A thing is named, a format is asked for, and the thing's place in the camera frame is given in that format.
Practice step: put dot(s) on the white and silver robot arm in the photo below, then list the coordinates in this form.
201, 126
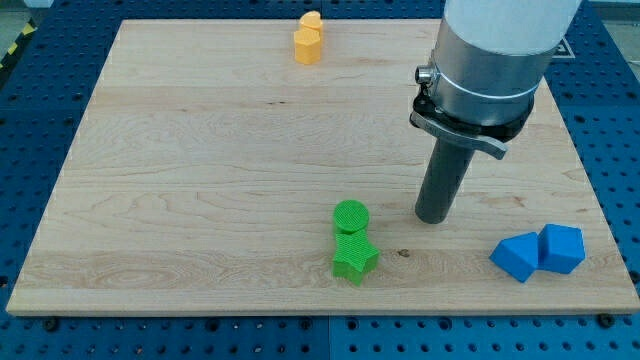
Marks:
477, 89

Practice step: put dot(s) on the green star block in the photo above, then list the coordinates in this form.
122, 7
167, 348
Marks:
354, 256

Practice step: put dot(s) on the green cylinder block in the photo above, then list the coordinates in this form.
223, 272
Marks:
350, 216

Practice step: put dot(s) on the light wooden board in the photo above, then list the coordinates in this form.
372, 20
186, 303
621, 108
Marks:
203, 177

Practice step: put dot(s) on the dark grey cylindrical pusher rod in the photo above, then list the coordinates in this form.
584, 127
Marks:
446, 170

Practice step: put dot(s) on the yellow pentagon block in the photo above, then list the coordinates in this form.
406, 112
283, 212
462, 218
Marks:
307, 46

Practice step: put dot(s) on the yellow heart block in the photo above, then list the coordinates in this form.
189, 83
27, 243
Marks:
312, 20

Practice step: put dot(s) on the blue triangular block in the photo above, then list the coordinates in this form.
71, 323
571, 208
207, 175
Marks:
517, 256

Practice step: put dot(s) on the blue cube block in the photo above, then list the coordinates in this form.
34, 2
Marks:
561, 248

